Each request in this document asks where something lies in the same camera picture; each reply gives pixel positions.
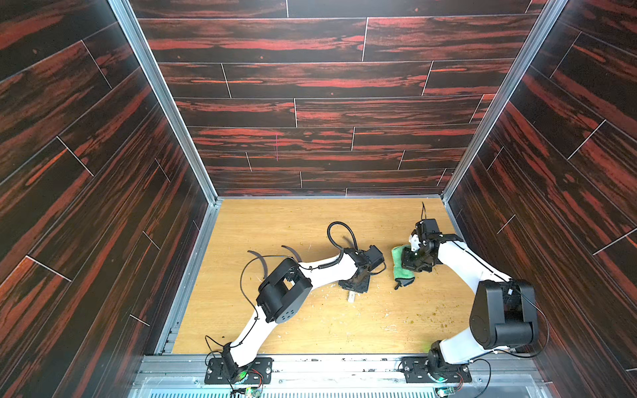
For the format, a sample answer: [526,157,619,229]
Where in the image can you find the green and black rag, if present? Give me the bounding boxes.
[391,245,415,290]

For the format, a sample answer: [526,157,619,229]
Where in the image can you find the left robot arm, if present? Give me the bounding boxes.
[221,245,385,381]

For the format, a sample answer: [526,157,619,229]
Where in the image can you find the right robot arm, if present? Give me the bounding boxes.
[391,219,541,383]

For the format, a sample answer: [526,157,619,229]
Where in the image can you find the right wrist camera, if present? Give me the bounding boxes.
[409,234,421,253]

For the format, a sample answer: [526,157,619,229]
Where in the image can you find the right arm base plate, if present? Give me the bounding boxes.
[398,357,472,384]

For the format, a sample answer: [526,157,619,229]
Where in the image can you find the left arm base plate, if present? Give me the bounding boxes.
[204,357,274,386]

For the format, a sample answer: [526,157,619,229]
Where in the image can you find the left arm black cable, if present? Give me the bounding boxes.
[203,221,360,359]

